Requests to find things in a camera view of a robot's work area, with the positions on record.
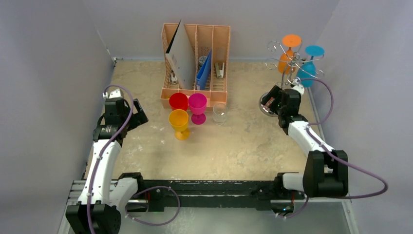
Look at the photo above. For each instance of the red wine glass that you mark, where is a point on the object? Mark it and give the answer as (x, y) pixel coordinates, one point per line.
(178, 101)

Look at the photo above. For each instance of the blue wine glass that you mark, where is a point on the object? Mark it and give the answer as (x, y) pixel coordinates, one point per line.
(307, 71)

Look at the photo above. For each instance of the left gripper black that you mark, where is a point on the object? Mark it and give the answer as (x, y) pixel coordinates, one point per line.
(138, 118)

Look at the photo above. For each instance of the peach plastic desk organizer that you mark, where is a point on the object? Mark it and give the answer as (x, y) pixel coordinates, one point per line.
(209, 47)

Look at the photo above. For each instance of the grey white folder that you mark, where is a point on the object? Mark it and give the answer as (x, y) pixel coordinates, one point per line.
(182, 57)

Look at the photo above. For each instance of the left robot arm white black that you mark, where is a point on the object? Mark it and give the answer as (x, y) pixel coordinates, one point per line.
(99, 207)

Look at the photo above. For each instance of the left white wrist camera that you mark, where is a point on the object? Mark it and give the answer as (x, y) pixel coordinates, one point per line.
(117, 93)

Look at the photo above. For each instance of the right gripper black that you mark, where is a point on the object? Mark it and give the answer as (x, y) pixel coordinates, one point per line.
(275, 98)

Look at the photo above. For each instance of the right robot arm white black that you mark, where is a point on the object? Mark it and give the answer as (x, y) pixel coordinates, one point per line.
(316, 155)

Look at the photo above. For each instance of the pink wine glass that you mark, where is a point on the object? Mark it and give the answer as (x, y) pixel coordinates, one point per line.
(197, 104)

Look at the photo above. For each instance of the clear glass wine glass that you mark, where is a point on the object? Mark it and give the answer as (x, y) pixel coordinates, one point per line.
(220, 113)

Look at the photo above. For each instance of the chrome wine glass rack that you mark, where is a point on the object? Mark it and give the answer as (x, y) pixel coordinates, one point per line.
(272, 64)

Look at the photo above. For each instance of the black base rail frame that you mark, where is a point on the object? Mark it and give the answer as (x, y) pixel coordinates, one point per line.
(261, 195)

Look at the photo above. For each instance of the yellow wine glass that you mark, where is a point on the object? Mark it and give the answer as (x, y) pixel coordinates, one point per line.
(179, 121)

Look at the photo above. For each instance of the blue folder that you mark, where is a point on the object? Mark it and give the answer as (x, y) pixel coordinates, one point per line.
(203, 74)

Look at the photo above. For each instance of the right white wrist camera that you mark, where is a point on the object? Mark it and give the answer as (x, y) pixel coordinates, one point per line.
(296, 85)

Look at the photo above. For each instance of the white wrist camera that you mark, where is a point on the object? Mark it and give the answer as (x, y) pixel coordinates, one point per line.
(296, 85)
(117, 93)

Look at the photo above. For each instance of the tape roll in organizer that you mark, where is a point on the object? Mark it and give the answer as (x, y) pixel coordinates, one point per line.
(201, 60)

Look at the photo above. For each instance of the orange wine glass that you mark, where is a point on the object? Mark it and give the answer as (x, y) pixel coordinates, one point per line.
(290, 41)

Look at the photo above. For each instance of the grey stapler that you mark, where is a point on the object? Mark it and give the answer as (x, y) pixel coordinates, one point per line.
(220, 70)

